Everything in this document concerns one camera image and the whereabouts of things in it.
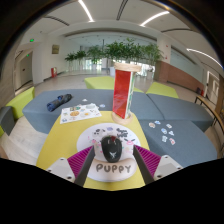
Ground plain grey bench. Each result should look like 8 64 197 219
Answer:
146 93 214 133

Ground long grey bench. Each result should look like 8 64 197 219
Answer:
22 88 148 135

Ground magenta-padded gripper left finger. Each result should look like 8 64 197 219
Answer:
45 144 97 188

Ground potted green plants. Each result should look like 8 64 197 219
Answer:
64 38 164 77

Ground small lime green bench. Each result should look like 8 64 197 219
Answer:
145 81 180 99

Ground grey bench with stickers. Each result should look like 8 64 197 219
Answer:
138 119 218 168

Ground ceiling strip lights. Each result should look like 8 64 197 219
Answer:
78 0 224 69

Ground loose cartoon stickers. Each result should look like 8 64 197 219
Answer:
148 119 177 146

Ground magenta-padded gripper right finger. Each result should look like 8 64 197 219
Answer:
132 144 184 185

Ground large lime green bench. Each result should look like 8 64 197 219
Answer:
83 75 145 94

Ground black computer mouse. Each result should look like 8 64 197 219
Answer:
100 134 124 164

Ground white sticker sheet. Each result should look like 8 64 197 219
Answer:
59 103 103 125

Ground red panel stand wooden ends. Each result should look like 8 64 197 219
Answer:
111 61 143 126

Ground round white cartoon mouse pad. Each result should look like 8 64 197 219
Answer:
75 122 142 183

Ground lime green bench grey end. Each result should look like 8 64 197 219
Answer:
0 86 36 136

